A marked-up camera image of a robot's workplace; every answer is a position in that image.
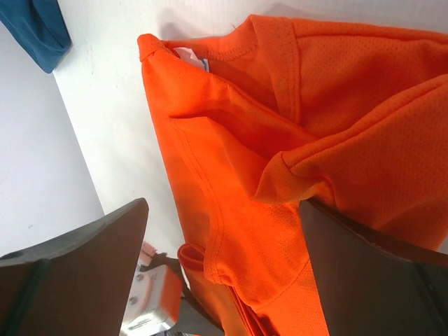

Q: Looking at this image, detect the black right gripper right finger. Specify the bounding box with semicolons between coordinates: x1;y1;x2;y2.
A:
299;199;447;335

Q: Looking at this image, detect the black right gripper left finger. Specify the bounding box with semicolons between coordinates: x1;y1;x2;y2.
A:
1;198;148;335

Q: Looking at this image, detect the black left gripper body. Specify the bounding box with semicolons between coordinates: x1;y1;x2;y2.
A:
153;255;224;336

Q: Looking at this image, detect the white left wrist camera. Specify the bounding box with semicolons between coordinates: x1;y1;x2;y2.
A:
120;241;183;333

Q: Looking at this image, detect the orange t shirt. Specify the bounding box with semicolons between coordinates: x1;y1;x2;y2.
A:
137;15;447;335

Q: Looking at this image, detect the blue folded t shirt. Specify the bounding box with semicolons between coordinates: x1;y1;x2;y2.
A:
1;0;72;74

